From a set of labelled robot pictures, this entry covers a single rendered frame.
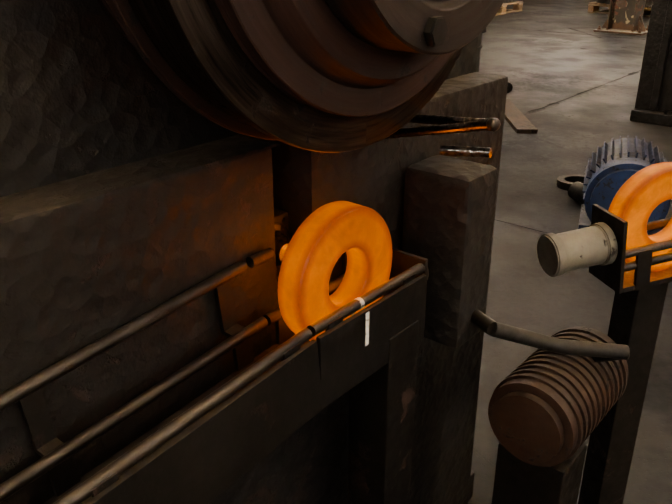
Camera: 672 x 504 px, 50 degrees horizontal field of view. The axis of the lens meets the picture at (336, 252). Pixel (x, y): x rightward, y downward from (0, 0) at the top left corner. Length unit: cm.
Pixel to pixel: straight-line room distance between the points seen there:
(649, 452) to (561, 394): 85
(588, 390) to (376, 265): 38
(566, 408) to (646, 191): 31
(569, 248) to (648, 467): 86
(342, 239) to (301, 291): 7
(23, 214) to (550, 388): 67
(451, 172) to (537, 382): 30
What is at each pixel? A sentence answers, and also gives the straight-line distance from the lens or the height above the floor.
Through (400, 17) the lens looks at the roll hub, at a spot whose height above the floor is 101.
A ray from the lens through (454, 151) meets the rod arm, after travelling 73.
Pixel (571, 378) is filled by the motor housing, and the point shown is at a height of 53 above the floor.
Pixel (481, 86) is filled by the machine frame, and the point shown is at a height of 87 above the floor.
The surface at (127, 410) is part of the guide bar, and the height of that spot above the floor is 69.
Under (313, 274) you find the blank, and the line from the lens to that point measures 71.
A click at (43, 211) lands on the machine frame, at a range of 60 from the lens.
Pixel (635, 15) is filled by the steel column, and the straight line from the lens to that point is 942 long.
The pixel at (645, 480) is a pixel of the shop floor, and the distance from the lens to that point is 174.
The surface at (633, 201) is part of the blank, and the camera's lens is 104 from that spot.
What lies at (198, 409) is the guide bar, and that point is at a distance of 63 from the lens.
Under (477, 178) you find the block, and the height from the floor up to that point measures 80.
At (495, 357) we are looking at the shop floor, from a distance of 205.
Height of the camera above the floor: 107
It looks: 24 degrees down
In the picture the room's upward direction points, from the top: straight up
